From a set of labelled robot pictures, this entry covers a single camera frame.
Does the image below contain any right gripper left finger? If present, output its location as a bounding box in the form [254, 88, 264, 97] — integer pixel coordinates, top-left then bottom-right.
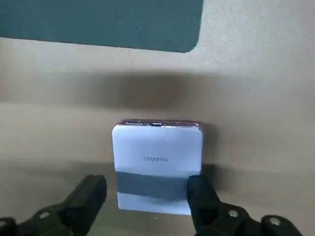
[0, 174, 108, 236]

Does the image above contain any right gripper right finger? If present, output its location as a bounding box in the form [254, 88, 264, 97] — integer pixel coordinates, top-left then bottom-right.
[187, 175, 310, 236]

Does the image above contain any lilac phone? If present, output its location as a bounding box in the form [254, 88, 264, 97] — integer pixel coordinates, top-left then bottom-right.
[112, 119, 205, 217]

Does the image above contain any black mouse pad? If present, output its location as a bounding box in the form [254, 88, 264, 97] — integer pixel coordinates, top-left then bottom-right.
[0, 0, 205, 53]

